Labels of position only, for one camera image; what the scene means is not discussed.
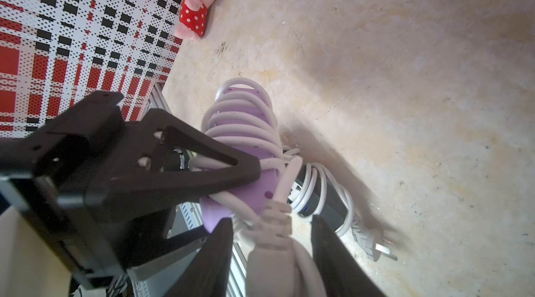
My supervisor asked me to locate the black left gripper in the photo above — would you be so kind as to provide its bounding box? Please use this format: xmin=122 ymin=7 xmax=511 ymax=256
xmin=0 ymin=89 xmax=262 ymax=291

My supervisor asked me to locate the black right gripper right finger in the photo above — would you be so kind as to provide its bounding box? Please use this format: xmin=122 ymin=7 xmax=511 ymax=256
xmin=311 ymin=216 xmax=385 ymax=297

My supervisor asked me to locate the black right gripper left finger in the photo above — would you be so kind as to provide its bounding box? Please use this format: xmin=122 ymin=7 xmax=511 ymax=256
xmin=166 ymin=218 xmax=234 ymax=296

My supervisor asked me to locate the white power strip cord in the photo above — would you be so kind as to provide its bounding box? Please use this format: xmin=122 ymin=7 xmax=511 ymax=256
xmin=187 ymin=77 xmax=329 ymax=297

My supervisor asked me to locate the purple power strip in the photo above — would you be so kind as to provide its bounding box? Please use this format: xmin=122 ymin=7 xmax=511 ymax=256
xmin=191 ymin=79 xmax=284 ymax=215

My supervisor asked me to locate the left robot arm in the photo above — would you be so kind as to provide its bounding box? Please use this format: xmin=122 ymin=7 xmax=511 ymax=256
xmin=1 ymin=91 xmax=261 ymax=296

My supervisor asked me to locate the black power strip with cord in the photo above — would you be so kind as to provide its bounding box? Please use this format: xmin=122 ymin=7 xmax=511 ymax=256
xmin=288 ymin=163 xmax=398 ymax=262

